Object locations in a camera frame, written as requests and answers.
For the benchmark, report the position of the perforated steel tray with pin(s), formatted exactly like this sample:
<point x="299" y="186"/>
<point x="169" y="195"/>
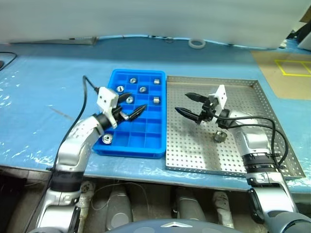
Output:
<point x="189" y="143"/>

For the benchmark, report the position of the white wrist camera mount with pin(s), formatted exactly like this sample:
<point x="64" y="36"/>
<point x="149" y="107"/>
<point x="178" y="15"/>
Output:
<point x="222" y="95"/>
<point x="107" y="98"/>

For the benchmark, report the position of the blue compartment tray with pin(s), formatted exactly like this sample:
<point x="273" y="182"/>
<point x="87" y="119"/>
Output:
<point x="150" y="136"/>

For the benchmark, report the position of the grey flat bar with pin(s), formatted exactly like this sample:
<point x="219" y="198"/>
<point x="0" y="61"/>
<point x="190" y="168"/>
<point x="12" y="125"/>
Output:
<point x="56" y="40"/>

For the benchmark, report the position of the grey robot torso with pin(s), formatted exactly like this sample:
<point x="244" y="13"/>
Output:
<point x="175" y="227"/>

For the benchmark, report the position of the metal nut on metal tray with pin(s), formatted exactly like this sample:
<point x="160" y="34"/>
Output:
<point x="219" y="136"/>

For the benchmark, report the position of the metal roller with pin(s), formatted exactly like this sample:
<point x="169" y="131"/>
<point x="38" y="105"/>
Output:
<point x="143" y="89"/>
<point x="130" y="99"/>
<point x="133" y="80"/>
<point x="120" y="88"/>
<point x="156" y="81"/>
<point x="155" y="100"/>
<point x="107" y="138"/>

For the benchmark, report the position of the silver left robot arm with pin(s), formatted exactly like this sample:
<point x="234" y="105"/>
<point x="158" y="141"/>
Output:
<point x="77" y="143"/>

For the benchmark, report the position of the white background object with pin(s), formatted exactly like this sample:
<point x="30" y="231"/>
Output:
<point x="305" y="42"/>

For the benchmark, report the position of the grey rounded shape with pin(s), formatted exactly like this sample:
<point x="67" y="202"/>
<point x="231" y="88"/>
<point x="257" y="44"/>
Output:
<point x="189" y="206"/>
<point x="119" y="208"/>

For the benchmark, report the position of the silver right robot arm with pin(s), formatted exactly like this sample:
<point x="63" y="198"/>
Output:
<point x="255" y="142"/>

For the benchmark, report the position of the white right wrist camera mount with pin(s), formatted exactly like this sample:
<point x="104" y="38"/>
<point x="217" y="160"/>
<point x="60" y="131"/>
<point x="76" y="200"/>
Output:
<point x="222" y="95"/>

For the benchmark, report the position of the black background object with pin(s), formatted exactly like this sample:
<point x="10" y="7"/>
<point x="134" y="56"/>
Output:
<point x="301" y="32"/>

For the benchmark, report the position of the white rounded shape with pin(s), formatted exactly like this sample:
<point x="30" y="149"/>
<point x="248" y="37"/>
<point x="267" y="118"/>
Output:
<point x="86" y="196"/>
<point x="223" y="208"/>

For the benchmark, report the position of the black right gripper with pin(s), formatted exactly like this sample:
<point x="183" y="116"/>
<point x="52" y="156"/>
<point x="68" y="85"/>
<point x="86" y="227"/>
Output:
<point x="206" y="112"/>

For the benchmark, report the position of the cardboard box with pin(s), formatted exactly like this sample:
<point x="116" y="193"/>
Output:
<point x="306" y="15"/>

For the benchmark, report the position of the brown board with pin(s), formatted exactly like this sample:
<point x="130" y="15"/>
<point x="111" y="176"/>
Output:
<point x="272" y="80"/>

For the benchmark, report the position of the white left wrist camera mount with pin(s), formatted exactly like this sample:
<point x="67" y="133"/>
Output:
<point x="107" y="98"/>

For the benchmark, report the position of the blue table cover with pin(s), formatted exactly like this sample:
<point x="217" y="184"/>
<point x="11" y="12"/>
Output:
<point x="48" y="97"/>

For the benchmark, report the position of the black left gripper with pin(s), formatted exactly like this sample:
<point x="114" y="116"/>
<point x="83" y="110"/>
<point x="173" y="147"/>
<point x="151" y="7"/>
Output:
<point x="119" y="114"/>

